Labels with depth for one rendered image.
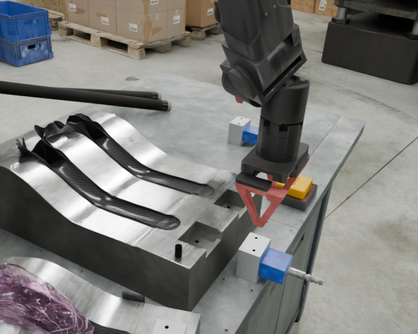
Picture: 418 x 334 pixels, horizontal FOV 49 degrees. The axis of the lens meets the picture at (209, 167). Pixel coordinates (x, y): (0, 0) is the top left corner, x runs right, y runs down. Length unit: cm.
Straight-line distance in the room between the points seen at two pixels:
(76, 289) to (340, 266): 159
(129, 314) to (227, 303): 16
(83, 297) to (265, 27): 39
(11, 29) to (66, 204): 361
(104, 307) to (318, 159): 67
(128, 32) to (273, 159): 412
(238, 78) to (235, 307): 34
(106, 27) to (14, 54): 101
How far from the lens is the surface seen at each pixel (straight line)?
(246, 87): 52
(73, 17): 525
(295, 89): 57
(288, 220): 88
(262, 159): 61
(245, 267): 72
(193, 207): 73
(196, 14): 529
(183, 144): 111
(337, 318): 186
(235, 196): 78
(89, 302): 61
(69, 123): 86
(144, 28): 452
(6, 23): 432
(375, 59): 467
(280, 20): 49
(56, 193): 75
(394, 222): 246
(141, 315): 61
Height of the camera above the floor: 130
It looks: 30 degrees down
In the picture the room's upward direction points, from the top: 4 degrees clockwise
